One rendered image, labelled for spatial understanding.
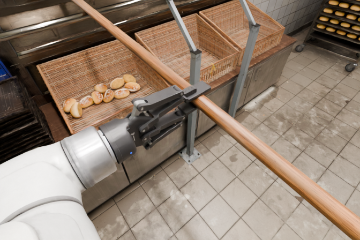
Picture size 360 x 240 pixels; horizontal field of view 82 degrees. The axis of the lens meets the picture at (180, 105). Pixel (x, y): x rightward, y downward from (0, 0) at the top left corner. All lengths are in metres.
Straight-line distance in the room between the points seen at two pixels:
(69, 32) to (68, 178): 1.07
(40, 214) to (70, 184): 0.07
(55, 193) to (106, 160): 0.08
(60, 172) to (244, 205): 1.41
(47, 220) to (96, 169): 0.11
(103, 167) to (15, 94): 0.86
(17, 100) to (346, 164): 2.20
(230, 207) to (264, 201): 0.25
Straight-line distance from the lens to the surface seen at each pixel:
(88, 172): 0.35
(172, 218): 1.54
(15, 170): 0.36
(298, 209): 1.76
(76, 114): 1.29
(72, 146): 0.35
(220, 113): 0.41
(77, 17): 0.93
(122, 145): 0.36
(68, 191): 0.33
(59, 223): 0.27
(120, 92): 1.32
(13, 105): 1.11
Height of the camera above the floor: 1.48
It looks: 45 degrees down
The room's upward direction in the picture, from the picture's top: straight up
